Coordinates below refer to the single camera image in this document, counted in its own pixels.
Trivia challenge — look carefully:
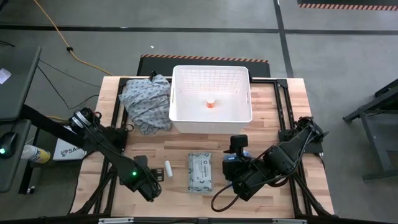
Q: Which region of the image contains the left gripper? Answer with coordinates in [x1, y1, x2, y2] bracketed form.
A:
[132, 154, 165, 203]

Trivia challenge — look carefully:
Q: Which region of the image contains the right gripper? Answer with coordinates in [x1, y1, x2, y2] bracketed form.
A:
[222, 134, 253, 183]

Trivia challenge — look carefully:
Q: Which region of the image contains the blue first aid kit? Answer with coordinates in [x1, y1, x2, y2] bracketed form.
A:
[223, 151, 251, 162]

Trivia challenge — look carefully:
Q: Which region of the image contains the small white plastic bottle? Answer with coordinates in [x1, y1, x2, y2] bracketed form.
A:
[164, 160, 174, 178]

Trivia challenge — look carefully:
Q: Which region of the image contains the grey blue-print wipes pack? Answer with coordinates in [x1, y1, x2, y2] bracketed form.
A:
[187, 151, 214, 194]

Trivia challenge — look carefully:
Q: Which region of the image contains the white perforated plastic basket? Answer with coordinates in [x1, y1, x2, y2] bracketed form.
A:
[169, 64, 253, 134]

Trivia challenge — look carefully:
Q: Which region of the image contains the grey patterned cloth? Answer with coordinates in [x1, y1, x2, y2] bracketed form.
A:
[118, 73, 174, 135]

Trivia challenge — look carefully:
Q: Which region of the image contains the white printed cardboard box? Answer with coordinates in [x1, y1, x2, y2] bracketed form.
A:
[52, 138, 87, 162]

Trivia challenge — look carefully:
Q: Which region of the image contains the black hazard-striped mat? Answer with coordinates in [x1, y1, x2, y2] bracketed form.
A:
[297, 0, 398, 12]
[136, 54, 271, 78]

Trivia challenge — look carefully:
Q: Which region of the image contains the black desk support beam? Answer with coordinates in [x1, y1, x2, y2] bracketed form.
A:
[20, 104, 81, 144]

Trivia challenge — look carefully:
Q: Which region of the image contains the white yellow spray bottle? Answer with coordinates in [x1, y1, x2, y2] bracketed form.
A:
[20, 144, 52, 164]

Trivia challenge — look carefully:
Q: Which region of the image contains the black rig crossbar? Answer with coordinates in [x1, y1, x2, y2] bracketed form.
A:
[0, 213, 398, 224]

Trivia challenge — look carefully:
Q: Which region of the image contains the dark grey desk tray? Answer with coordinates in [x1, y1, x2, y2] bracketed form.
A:
[0, 119, 32, 194]

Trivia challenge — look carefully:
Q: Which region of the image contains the black metal cart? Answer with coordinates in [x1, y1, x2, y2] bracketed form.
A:
[342, 77, 398, 183]

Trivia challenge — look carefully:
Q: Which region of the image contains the black computer mouse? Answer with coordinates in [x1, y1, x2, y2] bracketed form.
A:
[0, 131, 19, 160]

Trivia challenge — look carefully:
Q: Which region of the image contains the dark grey desk top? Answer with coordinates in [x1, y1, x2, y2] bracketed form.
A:
[0, 45, 43, 122]

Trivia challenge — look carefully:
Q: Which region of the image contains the white paper sheet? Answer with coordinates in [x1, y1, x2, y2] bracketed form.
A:
[0, 67, 12, 85]

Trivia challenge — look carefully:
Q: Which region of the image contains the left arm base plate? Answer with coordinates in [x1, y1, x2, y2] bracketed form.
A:
[93, 126, 129, 153]

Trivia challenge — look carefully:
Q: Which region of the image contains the silver metal bracket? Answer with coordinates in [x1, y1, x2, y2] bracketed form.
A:
[98, 217, 134, 224]
[272, 218, 308, 224]

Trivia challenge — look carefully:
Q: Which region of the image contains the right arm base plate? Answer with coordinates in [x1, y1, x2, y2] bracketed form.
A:
[278, 129, 324, 155]

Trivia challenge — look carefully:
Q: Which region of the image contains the black aluminium rig frame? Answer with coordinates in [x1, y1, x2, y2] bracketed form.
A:
[70, 76, 336, 218]

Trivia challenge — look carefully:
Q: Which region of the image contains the thin black cable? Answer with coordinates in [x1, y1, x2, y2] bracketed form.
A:
[36, 65, 100, 110]
[39, 58, 102, 88]

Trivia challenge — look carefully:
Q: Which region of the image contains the yellow extension cable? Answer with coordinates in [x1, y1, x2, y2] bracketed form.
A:
[32, 0, 113, 77]

